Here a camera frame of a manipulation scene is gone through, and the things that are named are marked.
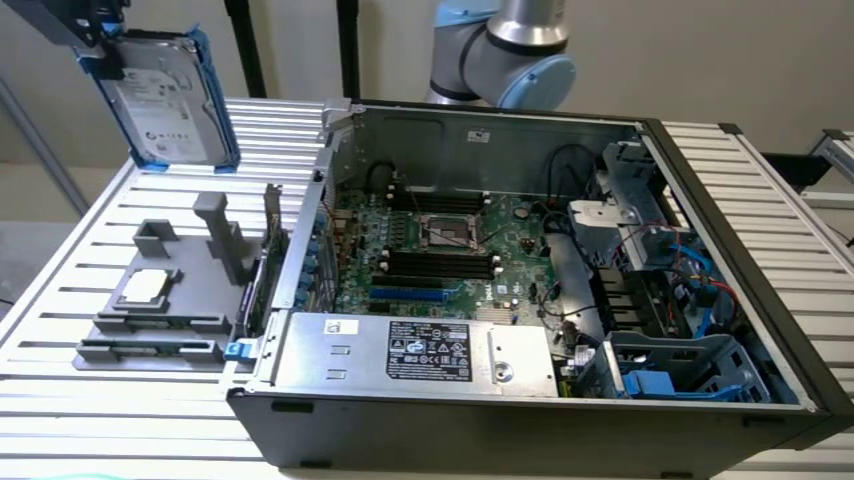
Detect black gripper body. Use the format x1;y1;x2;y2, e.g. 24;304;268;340
11;0;130;52

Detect hard disk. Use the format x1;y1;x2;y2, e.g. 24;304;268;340
74;21;242;176

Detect grey metal disk bay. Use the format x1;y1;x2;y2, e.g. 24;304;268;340
566;141;697;272

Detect grey disk bay blue tabs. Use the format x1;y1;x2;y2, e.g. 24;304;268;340
602;331;777;403

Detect silver CPU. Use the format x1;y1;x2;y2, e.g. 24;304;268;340
124;269;176;302

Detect graphics card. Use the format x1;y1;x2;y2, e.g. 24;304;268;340
232;183;294;342

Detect grey parts rack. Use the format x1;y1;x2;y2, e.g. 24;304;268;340
71;191;266;372

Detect black RAM slot bank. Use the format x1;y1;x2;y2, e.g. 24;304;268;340
384;249;501;281
388;186;487;215

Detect CPU socket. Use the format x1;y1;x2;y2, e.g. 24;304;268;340
415;213;487;255

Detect blue expansion slot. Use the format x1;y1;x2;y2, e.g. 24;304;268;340
368;285;447;304

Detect black expansion slot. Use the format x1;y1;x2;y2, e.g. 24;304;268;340
368;300;430;315

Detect silver power supply unit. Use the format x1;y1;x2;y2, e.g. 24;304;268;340
268;311;561;399

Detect green motherboard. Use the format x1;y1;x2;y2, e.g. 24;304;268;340
319;185;606;351

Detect silver chipset heat sink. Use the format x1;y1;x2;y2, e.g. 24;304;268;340
475;306;523;327

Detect grey plastic air shroud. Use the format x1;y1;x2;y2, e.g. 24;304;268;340
545;231;607;342

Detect black open PC case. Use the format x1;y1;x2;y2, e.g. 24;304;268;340
224;97;837;469

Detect grey metal frame pole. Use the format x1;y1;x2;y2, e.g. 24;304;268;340
0;74;90;217

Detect black vertical post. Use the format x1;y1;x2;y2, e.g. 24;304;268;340
223;0;270;99
335;0;363;99

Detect silver case hinge bracket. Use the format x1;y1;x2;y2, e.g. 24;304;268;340
320;97;354;134

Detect black looped wire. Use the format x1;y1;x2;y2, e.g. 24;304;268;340
545;143;601;202

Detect red wire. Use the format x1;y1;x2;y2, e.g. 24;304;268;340
705;279;742;312

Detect blue wire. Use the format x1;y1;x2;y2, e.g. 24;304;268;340
666;238;743;347

